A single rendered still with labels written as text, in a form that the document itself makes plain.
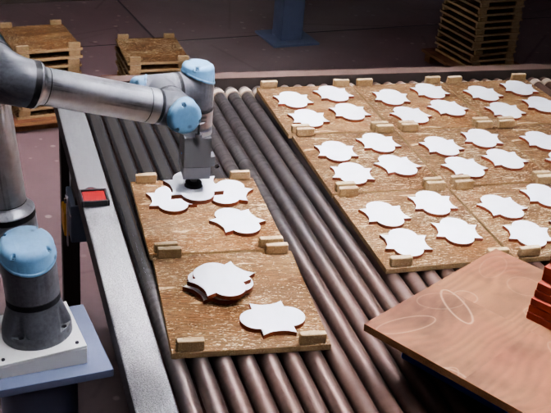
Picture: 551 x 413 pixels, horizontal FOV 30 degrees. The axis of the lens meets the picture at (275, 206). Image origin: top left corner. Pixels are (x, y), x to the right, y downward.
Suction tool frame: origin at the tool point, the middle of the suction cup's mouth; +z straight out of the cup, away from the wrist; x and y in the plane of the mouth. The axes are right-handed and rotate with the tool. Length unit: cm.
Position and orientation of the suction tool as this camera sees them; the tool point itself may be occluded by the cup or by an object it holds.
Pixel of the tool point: (193, 188)
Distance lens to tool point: 246.0
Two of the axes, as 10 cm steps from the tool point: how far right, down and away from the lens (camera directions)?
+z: -0.8, 8.9, 4.6
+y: -2.1, -4.6, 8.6
